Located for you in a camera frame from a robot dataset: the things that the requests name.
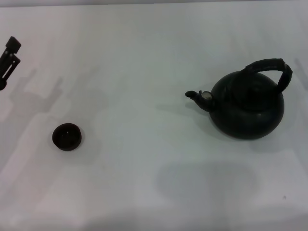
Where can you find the dark brown round teacup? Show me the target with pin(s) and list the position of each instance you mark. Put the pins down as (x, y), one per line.
(67, 137)

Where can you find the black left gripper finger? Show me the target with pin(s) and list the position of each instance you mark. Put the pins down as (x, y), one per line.
(13, 44)

